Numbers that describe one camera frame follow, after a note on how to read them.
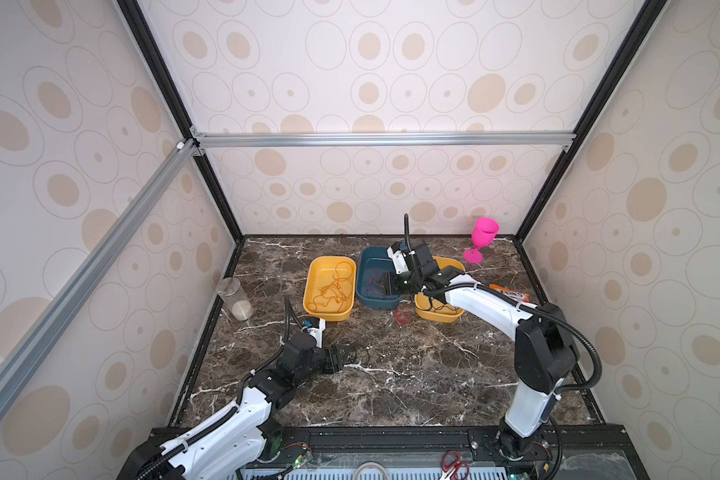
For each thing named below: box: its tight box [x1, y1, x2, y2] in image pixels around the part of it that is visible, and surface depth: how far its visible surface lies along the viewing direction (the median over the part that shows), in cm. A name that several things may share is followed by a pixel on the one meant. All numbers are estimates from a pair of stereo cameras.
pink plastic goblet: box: [463, 217, 499, 264], surface depth 107 cm
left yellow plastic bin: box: [303, 256, 357, 322], surface depth 105 cm
